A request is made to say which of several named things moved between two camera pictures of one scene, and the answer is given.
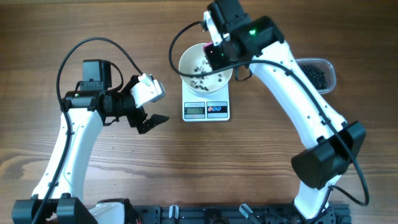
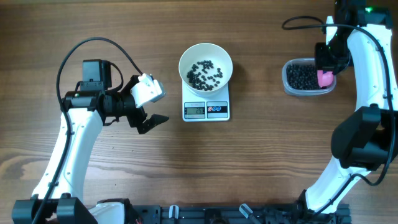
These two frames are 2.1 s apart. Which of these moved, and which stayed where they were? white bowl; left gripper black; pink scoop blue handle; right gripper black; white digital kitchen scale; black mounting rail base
Moved: pink scoop blue handle; right gripper black
Stayed: black mounting rail base; left gripper black; white digital kitchen scale; white bowl
